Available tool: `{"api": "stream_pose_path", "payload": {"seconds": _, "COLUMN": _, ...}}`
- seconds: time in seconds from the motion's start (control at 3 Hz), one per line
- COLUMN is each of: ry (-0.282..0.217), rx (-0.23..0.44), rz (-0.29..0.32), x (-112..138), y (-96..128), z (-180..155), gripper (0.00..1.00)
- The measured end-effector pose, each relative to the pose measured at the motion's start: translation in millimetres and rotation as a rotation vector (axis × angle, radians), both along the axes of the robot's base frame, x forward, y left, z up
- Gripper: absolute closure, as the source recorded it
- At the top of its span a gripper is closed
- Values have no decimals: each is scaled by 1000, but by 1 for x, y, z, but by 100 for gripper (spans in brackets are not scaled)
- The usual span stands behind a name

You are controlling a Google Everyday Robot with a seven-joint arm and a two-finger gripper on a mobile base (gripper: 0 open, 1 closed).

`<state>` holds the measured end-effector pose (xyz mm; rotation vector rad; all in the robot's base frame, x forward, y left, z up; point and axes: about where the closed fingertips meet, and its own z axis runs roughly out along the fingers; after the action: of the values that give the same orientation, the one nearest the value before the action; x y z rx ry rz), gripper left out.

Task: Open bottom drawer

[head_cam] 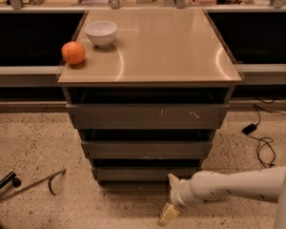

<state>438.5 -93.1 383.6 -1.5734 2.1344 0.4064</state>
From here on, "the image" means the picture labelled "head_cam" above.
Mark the black caster wheel bar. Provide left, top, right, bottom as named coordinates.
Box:
left=0, top=172, right=21, bottom=190

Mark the grey drawer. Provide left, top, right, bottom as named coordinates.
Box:
left=92, top=167, right=198, bottom=182
left=82, top=141, right=212, bottom=159
left=67, top=104, right=228, bottom=130

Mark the grey drawer cabinet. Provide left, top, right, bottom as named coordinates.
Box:
left=58, top=8, right=241, bottom=183

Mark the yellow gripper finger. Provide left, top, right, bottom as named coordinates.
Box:
left=157, top=203, right=181, bottom=226
left=168, top=174, right=179, bottom=186

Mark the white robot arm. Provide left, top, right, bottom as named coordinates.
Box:
left=158, top=166, right=286, bottom=229

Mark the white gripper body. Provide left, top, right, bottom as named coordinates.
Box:
left=170, top=179, right=197, bottom=209

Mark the grey middle drawer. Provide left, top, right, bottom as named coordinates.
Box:
left=82, top=141, right=212, bottom=159

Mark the metal stand leg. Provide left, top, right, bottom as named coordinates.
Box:
left=0, top=169, right=67, bottom=204

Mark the black power adapter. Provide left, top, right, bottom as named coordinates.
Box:
left=242, top=123, right=257, bottom=135

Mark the white bowl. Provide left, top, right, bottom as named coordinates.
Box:
left=84, top=21, right=117, bottom=48

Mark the orange fruit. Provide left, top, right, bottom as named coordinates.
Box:
left=61, top=41, right=86, bottom=65

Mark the grey bottom drawer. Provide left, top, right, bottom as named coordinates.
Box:
left=92, top=167, right=198, bottom=182

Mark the grey top drawer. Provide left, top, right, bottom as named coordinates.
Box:
left=67, top=104, right=228, bottom=130

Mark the black floor cable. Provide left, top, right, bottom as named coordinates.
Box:
left=249, top=97, right=286, bottom=170

